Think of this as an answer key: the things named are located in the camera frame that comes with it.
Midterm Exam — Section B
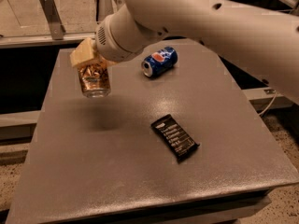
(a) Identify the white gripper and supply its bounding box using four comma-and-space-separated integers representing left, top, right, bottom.
70, 5, 165, 67

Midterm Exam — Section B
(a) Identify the orange soda can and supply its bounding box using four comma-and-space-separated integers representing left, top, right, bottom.
78, 62, 110, 98

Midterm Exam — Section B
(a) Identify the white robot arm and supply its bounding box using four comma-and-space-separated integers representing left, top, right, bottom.
70, 0, 299, 104

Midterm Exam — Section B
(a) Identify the blue Pepsi can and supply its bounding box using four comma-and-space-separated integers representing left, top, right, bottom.
141, 47, 178, 77

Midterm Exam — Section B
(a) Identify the black snack bar wrapper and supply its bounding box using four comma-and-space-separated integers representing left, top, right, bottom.
151, 114, 200, 161

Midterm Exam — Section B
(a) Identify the left metal rail bracket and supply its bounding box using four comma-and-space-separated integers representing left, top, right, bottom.
39, 0, 65, 40

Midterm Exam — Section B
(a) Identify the horizontal metal rail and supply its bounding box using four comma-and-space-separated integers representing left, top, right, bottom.
0, 32, 95, 49

